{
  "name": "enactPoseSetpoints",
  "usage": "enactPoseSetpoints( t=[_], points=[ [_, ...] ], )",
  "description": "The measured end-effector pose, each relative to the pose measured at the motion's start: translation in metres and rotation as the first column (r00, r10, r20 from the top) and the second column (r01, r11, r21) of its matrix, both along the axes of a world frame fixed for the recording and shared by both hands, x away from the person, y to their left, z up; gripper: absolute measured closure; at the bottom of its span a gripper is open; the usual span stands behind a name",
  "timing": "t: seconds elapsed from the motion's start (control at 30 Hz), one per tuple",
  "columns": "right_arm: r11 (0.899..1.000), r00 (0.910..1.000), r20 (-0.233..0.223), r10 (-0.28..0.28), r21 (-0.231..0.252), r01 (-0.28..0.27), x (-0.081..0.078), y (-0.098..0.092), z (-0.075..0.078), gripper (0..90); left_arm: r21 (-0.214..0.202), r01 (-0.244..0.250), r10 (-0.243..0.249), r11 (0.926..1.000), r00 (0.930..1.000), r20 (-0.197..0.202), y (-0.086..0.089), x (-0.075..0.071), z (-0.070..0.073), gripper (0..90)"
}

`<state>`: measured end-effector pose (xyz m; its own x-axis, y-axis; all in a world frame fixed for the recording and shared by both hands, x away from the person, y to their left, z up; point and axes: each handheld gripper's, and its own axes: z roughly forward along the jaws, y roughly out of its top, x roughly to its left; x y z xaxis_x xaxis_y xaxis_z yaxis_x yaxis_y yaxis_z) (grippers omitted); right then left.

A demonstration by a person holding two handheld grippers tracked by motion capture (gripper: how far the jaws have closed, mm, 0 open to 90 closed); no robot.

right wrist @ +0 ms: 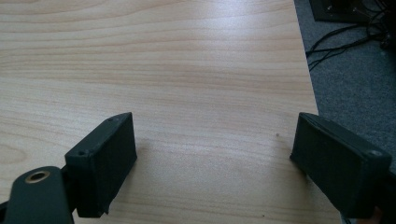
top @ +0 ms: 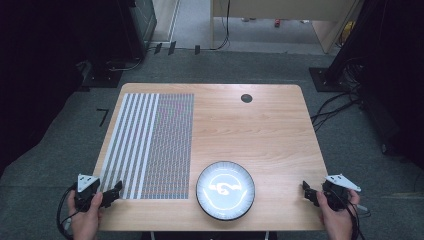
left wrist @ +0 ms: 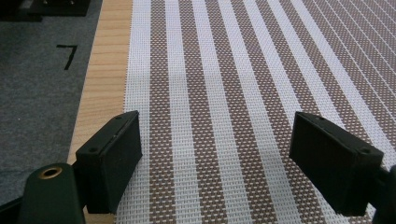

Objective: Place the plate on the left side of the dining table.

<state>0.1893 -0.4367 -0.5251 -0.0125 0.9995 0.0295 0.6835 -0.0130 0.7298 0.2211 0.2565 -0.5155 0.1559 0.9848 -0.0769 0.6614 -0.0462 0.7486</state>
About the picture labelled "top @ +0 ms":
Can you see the white plate with black rim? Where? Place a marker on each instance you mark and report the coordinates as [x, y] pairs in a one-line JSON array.
[[225, 190]]

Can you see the black stand base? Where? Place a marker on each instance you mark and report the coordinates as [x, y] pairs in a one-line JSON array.
[[325, 80], [101, 76]]

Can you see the small red object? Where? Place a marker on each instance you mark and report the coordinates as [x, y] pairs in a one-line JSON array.
[[277, 22]]

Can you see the light wooden cabinet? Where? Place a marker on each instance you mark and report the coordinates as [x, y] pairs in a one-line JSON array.
[[330, 20]]

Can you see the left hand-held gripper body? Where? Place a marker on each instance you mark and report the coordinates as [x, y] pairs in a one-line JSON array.
[[85, 195]]

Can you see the person's right hand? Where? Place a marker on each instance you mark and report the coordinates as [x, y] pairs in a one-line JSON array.
[[336, 225]]

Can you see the striped woven placemat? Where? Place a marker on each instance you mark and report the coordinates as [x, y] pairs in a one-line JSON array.
[[153, 146]]

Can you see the person's left hand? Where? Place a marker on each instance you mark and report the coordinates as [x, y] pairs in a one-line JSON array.
[[85, 223]]

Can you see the yellow object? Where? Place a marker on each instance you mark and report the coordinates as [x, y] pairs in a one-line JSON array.
[[348, 31]]

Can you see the dark equipment cabinet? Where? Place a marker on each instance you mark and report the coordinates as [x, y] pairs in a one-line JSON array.
[[143, 23]]

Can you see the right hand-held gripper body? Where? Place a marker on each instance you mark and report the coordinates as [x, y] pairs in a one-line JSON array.
[[335, 196]]

